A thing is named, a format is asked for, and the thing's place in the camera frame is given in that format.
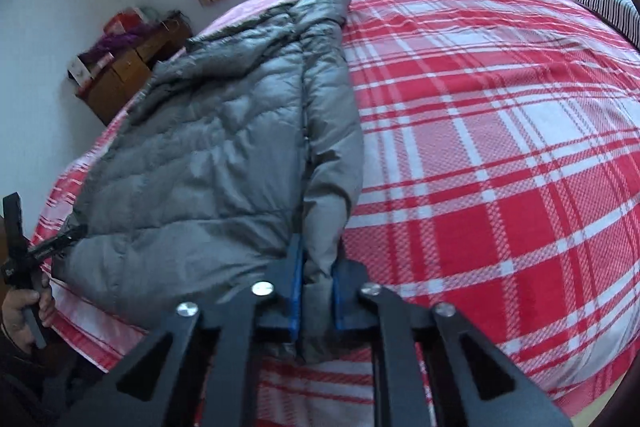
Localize person's left hand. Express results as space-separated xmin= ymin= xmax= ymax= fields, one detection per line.
xmin=0 ymin=276 xmax=57 ymax=353

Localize striped pillow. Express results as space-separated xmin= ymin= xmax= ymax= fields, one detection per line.
xmin=572 ymin=0 xmax=640 ymax=52

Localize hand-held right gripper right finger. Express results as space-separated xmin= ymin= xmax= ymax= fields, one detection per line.
xmin=330 ymin=257 xmax=576 ymax=427

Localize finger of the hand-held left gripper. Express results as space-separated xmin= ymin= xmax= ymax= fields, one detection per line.
xmin=20 ymin=225 xmax=89 ymax=264

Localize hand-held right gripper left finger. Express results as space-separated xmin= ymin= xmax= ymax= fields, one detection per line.
xmin=65 ymin=234 xmax=306 ymax=427

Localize wooden desk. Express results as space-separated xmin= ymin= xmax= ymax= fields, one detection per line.
xmin=75 ymin=19 xmax=193 ymax=128

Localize purple clothes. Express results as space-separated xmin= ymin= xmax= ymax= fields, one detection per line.
xmin=87 ymin=29 xmax=151 ymax=58

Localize white box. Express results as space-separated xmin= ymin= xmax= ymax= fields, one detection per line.
xmin=67 ymin=54 xmax=96 ymax=88

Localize grey puffer jacket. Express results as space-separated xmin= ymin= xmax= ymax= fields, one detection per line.
xmin=50 ymin=0 xmax=366 ymax=365

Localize person's left forearm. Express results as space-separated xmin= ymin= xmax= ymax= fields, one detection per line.
xmin=0 ymin=327 xmax=108 ymax=427

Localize red plaid bed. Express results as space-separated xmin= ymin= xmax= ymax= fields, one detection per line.
xmin=30 ymin=0 xmax=640 ymax=427

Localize red box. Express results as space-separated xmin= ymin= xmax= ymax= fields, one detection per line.
xmin=102 ymin=9 xmax=146 ymax=35

